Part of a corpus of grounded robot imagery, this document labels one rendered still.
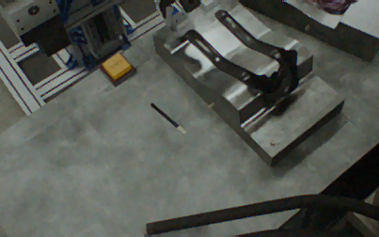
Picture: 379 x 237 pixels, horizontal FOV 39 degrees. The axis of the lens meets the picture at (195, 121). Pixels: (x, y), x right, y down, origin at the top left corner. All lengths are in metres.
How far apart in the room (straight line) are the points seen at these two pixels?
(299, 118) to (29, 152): 0.73
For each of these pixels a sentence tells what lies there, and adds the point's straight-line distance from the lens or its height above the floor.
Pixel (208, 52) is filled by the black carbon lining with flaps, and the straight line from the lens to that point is 1.52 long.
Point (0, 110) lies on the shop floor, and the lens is 2.68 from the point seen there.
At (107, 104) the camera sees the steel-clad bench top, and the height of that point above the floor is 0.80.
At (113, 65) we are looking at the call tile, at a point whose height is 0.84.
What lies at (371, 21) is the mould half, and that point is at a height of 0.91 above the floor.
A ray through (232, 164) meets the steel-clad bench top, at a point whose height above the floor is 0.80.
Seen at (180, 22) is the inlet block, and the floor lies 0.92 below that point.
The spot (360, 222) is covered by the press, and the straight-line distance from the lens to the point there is 1.43.
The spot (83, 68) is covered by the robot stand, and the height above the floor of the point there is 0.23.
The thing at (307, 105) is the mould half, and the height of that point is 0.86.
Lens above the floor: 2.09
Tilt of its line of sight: 60 degrees down
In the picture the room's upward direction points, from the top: 8 degrees counter-clockwise
